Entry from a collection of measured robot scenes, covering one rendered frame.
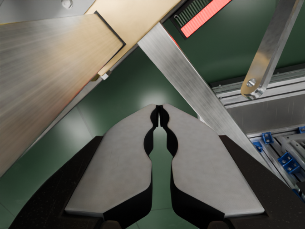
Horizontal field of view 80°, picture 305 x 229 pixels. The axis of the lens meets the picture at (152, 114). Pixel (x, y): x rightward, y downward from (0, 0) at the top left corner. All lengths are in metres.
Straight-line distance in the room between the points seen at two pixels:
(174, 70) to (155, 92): 0.94
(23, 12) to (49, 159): 1.33
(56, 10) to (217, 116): 0.38
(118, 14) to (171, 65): 0.07
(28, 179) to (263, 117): 1.84
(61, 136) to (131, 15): 1.35
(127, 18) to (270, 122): 1.05
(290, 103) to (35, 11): 1.09
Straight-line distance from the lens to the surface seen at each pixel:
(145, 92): 1.15
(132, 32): 0.19
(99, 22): 0.18
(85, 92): 0.41
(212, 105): 0.23
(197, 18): 0.35
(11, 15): 0.53
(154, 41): 0.20
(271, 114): 1.14
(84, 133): 1.40
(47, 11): 0.49
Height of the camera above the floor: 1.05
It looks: 60 degrees down
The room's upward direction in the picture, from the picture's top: 177 degrees counter-clockwise
